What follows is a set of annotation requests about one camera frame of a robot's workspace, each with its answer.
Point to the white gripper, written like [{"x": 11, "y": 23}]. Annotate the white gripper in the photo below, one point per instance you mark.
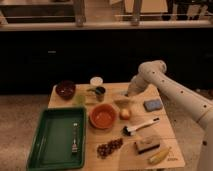
[{"x": 137, "y": 85}]

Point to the light green small object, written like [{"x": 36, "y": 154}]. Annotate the light green small object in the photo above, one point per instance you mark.
[{"x": 79, "y": 100}]

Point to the wooden table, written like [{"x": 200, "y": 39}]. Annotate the wooden table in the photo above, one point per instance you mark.
[{"x": 127, "y": 158}]

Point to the green plastic tray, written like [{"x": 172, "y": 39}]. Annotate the green plastic tray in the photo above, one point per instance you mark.
[{"x": 51, "y": 149}]

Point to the dark brown bowl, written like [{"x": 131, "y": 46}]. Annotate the dark brown bowl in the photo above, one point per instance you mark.
[{"x": 66, "y": 89}]

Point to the dark green cup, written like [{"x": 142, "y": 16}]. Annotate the dark green cup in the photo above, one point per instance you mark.
[{"x": 99, "y": 92}]

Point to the blue sponge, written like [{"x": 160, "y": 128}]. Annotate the blue sponge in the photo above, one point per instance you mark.
[{"x": 152, "y": 105}]

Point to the grey-blue towel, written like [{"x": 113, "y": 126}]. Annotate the grey-blue towel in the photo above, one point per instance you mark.
[{"x": 122, "y": 101}]

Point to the metal fork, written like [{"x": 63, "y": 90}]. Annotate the metal fork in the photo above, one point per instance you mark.
[{"x": 74, "y": 144}]

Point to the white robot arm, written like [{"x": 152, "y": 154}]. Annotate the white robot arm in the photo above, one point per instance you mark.
[{"x": 199, "y": 108}]

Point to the red orange bowl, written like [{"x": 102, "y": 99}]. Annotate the red orange bowl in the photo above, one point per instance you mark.
[{"x": 102, "y": 116}]

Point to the yellow corn cob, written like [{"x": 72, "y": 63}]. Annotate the yellow corn cob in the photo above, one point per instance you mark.
[{"x": 159, "y": 156}]

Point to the bunch of dark grapes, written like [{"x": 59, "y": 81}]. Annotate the bunch of dark grapes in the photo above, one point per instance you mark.
[{"x": 105, "y": 150}]

